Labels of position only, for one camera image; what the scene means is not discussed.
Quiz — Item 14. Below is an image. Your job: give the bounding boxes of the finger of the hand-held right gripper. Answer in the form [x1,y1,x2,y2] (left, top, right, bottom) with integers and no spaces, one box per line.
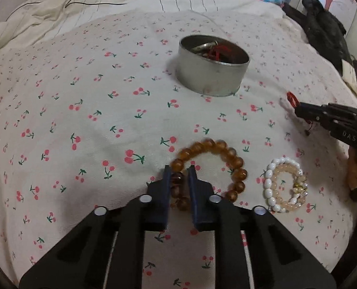
[294,102,329,128]

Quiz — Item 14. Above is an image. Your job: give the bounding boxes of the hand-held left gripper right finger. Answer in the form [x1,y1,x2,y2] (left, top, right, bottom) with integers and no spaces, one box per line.
[187,165,337,289]

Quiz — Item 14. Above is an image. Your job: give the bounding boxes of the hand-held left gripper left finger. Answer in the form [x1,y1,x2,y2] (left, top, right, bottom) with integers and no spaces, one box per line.
[19,165,171,289]

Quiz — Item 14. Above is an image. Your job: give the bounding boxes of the red string bracelet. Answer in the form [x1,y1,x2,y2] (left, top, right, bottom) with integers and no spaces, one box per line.
[204,45,236,64]
[286,91,314,136]

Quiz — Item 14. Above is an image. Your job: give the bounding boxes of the amber bead bracelet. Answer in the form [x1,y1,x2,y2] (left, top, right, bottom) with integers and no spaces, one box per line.
[169,138,249,210]

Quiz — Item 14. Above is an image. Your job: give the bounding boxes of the round metal tin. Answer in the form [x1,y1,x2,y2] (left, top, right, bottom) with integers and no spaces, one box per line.
[175,34,250,97]

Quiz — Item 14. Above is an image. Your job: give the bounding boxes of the silver metal bracelet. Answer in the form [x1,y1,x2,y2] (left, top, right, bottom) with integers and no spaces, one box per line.
[191,42,219,53]

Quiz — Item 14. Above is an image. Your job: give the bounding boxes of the person's right hand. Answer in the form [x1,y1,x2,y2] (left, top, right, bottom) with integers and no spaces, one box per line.
[347,149,357,191]

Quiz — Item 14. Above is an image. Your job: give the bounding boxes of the black cloth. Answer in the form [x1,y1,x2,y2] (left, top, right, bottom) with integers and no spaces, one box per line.
[282,0,355,70]

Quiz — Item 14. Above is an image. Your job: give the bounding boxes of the cherry print bed sheet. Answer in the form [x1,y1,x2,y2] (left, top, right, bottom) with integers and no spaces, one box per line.
[0,12,357,289]

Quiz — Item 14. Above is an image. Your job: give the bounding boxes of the cream striped blanket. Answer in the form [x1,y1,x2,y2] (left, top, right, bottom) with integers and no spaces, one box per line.
[0,0,287,64]

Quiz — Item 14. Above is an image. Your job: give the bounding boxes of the peach bead bracelet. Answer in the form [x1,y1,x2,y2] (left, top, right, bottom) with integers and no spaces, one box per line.
[270,162,309,213]

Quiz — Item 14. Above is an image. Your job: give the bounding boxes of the white bead bracelet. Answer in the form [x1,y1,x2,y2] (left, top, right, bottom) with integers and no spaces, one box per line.
[263,157,302,214]

